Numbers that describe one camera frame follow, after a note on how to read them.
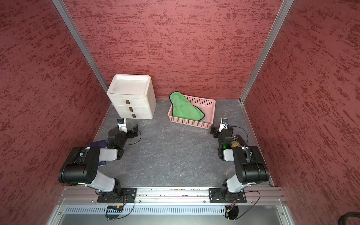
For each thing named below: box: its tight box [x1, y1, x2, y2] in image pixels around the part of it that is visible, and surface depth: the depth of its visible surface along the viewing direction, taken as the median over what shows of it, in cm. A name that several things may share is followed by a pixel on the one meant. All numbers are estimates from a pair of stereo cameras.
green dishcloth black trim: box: [169, 91, 205, 121], surface depth 111 cm
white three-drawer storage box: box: [106, 74, 157, 120], surface depth 99 cm
